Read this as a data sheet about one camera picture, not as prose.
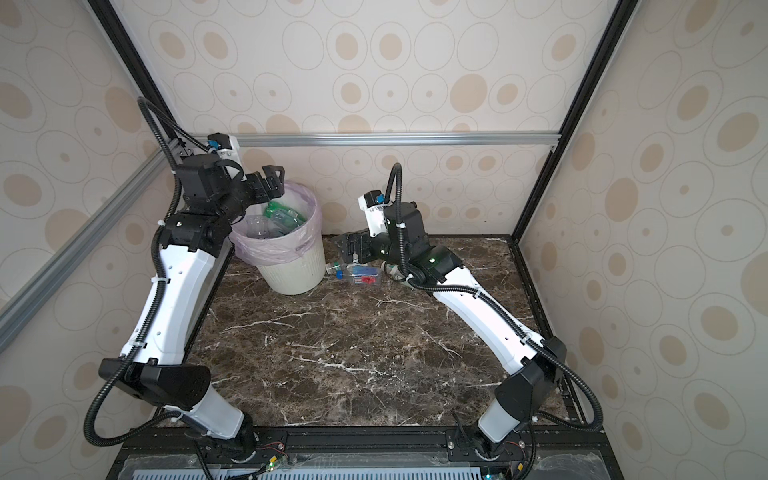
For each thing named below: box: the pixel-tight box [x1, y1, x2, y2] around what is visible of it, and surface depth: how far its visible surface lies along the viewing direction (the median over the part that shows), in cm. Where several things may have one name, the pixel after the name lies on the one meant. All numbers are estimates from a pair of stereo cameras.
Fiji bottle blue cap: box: [346, 263, 382, 286], surface depth 105 cm
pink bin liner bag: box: [229, 182, 322, 267], surface depth 85 cm
